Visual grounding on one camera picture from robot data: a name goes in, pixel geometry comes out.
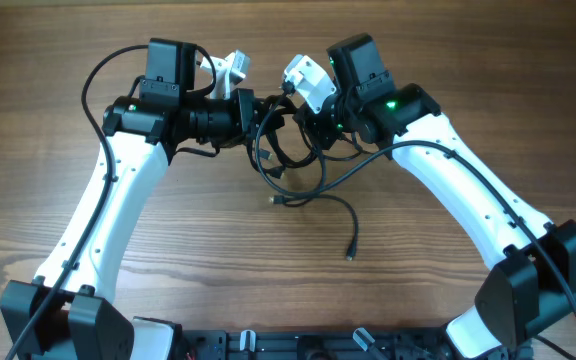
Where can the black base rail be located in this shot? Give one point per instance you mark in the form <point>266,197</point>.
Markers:
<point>424,343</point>

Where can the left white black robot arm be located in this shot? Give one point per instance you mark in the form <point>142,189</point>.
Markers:
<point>66,311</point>

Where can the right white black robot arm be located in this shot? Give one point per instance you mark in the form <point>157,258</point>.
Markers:
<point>531,261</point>

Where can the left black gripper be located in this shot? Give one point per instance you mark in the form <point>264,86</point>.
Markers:
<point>244,104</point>

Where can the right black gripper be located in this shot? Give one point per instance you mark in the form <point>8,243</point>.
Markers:
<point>313,122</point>

